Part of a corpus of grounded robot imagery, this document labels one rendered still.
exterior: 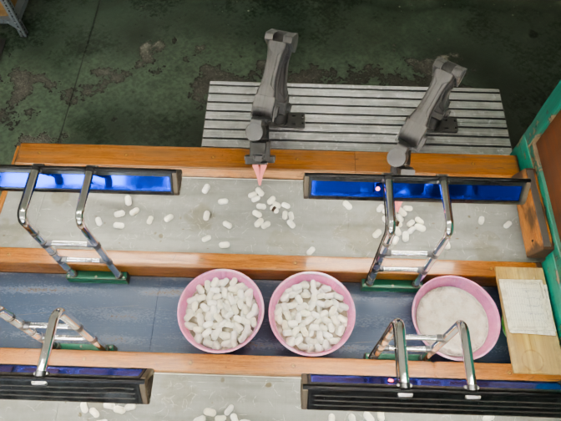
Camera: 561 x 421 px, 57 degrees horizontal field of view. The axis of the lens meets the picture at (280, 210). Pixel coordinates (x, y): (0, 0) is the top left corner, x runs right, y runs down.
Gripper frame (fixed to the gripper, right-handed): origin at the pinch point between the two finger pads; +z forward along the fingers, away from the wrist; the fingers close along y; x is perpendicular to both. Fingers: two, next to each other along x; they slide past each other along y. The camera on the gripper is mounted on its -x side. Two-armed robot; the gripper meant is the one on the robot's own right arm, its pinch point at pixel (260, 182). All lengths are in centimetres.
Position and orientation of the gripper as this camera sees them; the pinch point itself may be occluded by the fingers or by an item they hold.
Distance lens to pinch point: 176.7
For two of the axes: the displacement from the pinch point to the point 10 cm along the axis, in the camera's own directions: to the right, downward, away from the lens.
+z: -0.2, 9.8, 2.0
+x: 0.2, -2.0, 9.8
